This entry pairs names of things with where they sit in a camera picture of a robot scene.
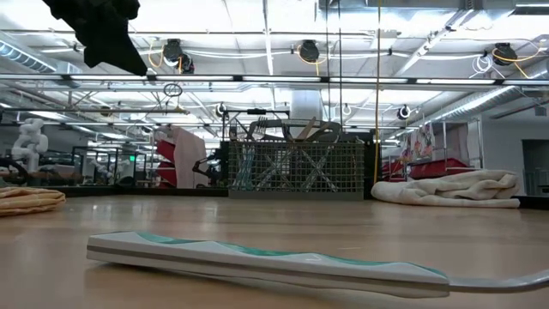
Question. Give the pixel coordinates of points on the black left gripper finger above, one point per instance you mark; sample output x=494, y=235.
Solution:
x=103, y=53
x=128, y=47

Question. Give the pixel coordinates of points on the small white robot arm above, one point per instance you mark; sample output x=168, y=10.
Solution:
x=103, y=168

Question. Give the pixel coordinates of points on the small black robot arm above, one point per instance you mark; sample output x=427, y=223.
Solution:
x=206, y=165

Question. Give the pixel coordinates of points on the pink hanging cloth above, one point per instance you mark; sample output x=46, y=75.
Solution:
x=188, y=159

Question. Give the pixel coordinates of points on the beige cloth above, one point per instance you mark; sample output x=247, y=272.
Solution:
x=30, y=201

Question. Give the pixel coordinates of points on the white round column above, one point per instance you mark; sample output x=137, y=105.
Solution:
x=306, y=107

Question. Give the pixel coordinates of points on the grey plastic cutlery basket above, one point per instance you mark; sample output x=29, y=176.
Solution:
x=296, y=195

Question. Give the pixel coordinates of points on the black partition panel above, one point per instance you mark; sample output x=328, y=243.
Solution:
x=369, y=171

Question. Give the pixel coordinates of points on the colourful hanging cloth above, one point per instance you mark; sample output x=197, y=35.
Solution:
x=422, y=141

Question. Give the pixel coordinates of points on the pale hanging cloth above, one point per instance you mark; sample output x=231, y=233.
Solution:
x=456, y=141

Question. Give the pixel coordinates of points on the beige crumpled towel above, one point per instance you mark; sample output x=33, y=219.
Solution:
x=450, y=191

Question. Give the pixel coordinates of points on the long ceiling light rail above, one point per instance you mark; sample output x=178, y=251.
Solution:
x=193, y=78

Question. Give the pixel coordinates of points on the grey ceiling vent duct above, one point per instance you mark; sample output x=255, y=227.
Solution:
x=25, y=58

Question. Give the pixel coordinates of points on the black table edge rail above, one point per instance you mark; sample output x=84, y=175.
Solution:
x=128, y=192

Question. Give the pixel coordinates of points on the silver ventilation duct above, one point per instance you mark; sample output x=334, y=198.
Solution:
x=480, y=103

